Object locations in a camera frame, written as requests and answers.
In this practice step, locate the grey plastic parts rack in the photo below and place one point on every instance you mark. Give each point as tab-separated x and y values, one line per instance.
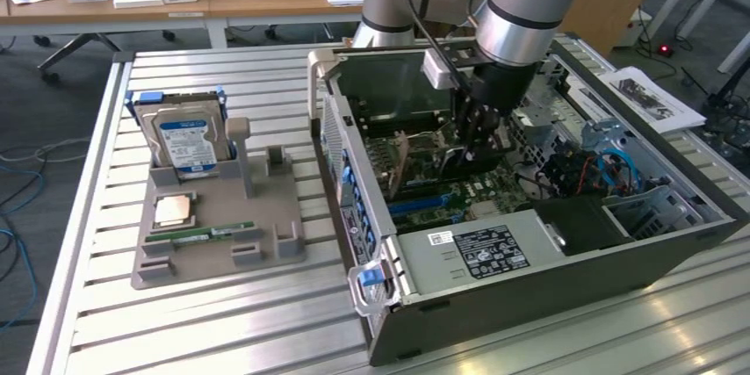
204	269

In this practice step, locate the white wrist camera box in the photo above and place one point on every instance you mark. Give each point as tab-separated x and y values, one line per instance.
439	69

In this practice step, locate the grey power supply unit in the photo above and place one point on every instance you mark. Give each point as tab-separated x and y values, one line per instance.
434	269

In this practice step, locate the hard disk in blue caddy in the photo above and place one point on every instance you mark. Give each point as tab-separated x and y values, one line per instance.
184	146

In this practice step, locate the perforated metal drive cage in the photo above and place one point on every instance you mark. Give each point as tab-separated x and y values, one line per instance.
544	129

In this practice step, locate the black equipment stand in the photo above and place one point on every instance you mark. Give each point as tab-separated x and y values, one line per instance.
726	103

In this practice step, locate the green motherboard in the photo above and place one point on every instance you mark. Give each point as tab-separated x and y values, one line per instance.
486	190

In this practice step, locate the open grey PC case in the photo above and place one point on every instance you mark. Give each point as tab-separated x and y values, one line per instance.
527	305

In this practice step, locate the switch with red light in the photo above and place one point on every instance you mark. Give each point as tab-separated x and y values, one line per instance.
665	50

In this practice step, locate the blue expansion slot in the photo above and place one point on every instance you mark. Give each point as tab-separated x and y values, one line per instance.
419	204

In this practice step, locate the copper-topped CPU chip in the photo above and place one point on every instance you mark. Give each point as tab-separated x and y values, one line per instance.
172	211

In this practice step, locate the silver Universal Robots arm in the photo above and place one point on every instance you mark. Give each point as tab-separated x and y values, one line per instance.
522	19

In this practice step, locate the green expansion card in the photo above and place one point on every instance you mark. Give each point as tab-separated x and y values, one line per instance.
444	168

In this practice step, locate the black wheeled desk leg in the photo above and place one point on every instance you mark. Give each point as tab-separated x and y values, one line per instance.
69	48

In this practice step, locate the silver disk bay bracket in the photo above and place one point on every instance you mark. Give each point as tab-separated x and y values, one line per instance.
662	212

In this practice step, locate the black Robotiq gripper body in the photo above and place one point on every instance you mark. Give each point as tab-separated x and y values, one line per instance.
503	85

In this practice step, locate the CPU socket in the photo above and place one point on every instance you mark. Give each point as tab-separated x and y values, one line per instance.
427	143

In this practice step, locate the green RAM stick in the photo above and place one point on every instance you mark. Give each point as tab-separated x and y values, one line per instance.
202	232

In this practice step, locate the blue case latch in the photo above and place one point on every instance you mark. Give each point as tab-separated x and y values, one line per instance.
368	283

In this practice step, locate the printed paper manual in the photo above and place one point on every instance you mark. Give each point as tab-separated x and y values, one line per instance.
662	103

